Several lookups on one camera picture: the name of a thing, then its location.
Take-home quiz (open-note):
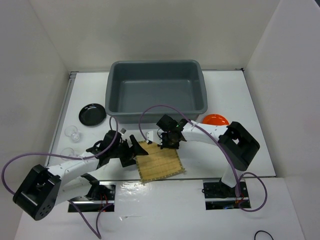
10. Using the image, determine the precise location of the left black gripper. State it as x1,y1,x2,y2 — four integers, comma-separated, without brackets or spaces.
109,134,148,167

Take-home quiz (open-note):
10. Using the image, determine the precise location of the square bamboo mat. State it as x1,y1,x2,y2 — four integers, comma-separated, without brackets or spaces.
136,141,185,183

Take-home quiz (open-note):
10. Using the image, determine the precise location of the orange plastic plate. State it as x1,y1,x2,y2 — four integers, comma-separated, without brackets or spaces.
202,113,230,126

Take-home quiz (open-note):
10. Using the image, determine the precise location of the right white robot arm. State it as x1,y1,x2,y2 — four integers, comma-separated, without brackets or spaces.
147,114,260,197

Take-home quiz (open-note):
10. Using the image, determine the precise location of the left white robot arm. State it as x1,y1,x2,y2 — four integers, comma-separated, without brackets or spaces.
13,130,148,221

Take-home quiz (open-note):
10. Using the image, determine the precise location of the grey plastic bin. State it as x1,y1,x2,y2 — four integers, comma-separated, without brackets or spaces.
105,59,208,124

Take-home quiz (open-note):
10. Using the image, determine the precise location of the black round plate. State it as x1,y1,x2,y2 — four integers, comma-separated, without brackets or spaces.
78,103,107,127

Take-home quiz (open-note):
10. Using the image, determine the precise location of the clear glass cup near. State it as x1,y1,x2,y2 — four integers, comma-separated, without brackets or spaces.
60,147,80,161

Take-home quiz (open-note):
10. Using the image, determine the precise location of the clear glass cup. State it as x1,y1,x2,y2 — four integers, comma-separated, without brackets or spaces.
60,147,80,161
64,125,81,143

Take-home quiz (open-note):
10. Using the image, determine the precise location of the clear glass cup far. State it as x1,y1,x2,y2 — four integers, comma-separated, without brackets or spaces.
64,125,81,143

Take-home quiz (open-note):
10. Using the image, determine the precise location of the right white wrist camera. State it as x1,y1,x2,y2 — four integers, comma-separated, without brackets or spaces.
146,130,156,145

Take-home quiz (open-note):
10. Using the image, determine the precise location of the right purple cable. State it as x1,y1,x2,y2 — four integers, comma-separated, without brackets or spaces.
138,104,268,213

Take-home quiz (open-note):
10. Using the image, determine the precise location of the purple cable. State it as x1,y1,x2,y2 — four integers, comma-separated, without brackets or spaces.
1,116,120,239
138,104,268,213

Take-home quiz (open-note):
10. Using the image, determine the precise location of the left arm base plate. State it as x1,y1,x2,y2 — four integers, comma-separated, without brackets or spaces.
71,181,116,213

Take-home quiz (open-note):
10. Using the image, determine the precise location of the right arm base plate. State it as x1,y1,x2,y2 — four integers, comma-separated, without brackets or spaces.
201,179,251,210

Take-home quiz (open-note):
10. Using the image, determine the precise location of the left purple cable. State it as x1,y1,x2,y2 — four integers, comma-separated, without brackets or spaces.
1,116,120,239

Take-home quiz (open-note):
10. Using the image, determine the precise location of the aluminium table edge rail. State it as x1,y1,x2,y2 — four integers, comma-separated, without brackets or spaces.
44,71,78,166

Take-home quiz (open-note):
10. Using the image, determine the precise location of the black cable loop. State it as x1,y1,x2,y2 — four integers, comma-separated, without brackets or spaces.
254,230,274,240

